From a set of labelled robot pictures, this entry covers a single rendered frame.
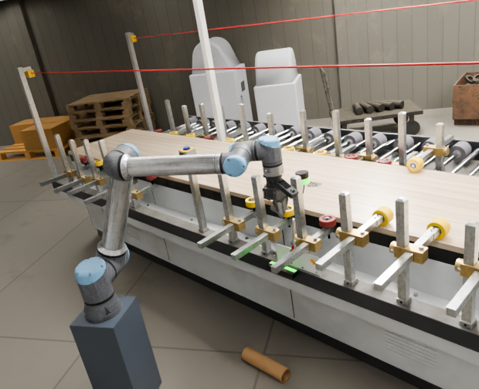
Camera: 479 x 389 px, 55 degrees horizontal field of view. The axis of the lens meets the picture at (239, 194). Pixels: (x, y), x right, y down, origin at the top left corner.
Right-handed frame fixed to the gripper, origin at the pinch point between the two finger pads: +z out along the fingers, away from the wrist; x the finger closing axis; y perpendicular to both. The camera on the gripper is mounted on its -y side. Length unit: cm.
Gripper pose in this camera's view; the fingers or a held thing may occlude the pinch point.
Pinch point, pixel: (283, 215)
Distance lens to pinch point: 209.4
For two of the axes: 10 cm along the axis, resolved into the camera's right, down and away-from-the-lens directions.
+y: -7.0, -1.7, 6.9
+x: -6.9, 3.8, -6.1
